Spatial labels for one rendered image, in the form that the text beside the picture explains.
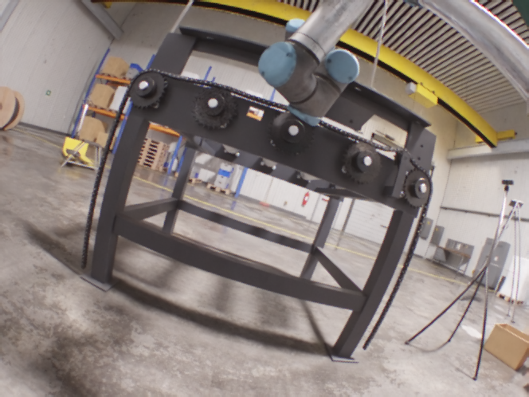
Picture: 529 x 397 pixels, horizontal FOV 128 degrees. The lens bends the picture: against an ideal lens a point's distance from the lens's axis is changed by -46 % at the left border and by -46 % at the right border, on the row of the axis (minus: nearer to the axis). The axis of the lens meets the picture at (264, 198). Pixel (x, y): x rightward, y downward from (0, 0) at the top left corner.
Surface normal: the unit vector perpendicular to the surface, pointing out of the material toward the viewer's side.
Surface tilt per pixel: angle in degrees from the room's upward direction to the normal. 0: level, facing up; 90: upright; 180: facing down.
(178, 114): 90
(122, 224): 90
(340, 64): 100
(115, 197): 90
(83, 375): 0
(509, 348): 90
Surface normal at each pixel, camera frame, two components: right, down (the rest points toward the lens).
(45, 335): 0.33, -0.94
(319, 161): 0.06, 0.06
